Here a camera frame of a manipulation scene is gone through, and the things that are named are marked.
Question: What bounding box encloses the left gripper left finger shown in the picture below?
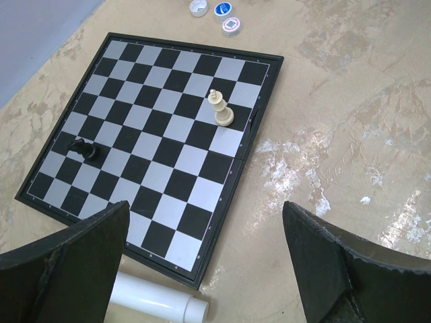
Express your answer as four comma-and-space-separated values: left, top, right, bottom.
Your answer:
1, 201, 130, 322

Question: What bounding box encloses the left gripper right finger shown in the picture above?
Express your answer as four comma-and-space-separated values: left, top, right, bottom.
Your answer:
282, 201, 430, 322

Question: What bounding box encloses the white pepsi bottle cap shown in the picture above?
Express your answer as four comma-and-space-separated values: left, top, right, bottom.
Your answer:
222, 17, 242, 37

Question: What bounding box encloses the blue pocari sweat cap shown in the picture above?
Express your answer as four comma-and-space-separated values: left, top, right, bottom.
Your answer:
213, 1, 234, 23

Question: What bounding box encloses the white tube bottle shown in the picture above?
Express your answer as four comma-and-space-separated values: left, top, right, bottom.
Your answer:
110, 272, 209, 323

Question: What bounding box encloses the black chess piece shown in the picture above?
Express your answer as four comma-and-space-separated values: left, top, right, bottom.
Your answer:
66, 139, 99, 161

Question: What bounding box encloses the black white chessboard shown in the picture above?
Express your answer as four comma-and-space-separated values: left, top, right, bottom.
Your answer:
16, 33, 284, 289

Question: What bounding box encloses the white chess piece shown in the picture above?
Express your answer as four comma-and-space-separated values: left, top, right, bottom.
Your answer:
208, 89, 234, 127

